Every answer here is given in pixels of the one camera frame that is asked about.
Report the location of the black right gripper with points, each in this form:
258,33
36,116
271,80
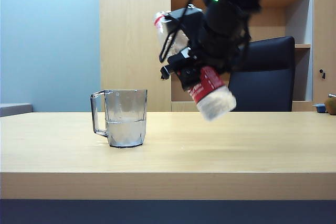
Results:
223,35

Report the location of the small blue cup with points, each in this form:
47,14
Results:
319,108

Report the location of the black key in cabinet lock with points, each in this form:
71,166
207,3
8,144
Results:
322,74

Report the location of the transparent grey faceted mug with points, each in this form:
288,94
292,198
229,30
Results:
126,129

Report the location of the dark blue office chair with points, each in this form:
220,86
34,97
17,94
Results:
267,85

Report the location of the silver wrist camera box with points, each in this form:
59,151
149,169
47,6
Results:
187,19

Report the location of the light wooden bookshelf cabinet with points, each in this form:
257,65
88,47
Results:
134,37

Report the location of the small silver metal piece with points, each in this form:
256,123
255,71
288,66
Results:
332,95

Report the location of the brown green round fruit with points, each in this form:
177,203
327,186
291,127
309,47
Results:
331,106

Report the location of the grey padded box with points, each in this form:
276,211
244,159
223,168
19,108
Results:
14,110

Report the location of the clear water bottle red label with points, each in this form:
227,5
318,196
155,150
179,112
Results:
210,87

